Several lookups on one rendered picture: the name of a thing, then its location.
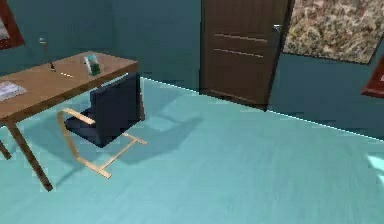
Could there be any dark brown room door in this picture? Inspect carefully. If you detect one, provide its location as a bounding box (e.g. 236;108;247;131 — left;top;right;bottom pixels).
199;0;290;110

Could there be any dark blue armchair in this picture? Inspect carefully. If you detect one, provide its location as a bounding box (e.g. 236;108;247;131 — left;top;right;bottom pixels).
56;71;149;180

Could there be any brown wooden desk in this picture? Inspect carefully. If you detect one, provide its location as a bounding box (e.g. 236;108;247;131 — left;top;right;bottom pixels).
0;50;139;193

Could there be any thin grey desk lamp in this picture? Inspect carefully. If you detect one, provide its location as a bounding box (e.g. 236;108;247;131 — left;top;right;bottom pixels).
38;37;57;72

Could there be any mottled beige wall picture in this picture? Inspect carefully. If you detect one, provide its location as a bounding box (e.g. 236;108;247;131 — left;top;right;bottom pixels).
282;0;384;65

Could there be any red framed wall picture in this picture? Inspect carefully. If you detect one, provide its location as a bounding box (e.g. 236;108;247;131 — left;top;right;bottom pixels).
360;55;384;99
0;0;26;51

